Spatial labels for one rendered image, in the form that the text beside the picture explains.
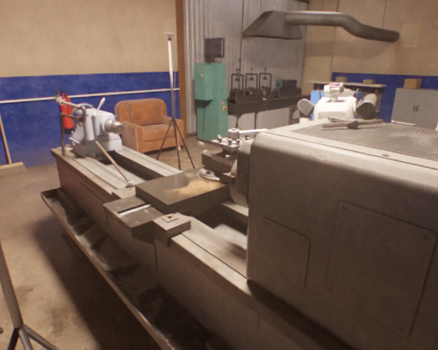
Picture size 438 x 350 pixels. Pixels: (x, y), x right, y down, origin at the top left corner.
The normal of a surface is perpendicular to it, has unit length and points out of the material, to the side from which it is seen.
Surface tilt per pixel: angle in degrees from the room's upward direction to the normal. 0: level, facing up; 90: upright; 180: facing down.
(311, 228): 90
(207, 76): 90
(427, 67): 90
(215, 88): 90
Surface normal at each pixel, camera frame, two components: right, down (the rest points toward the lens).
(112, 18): 0.66, 0.26
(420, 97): -0.76, 0.22
